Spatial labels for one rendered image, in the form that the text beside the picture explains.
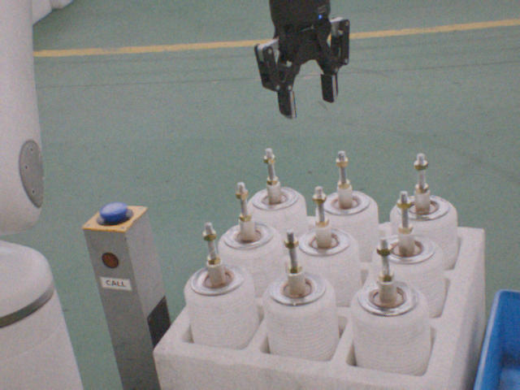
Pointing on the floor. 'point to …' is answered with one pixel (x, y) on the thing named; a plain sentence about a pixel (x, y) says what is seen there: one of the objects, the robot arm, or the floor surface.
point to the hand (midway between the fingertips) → (309, 100)
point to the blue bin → (501, 344)
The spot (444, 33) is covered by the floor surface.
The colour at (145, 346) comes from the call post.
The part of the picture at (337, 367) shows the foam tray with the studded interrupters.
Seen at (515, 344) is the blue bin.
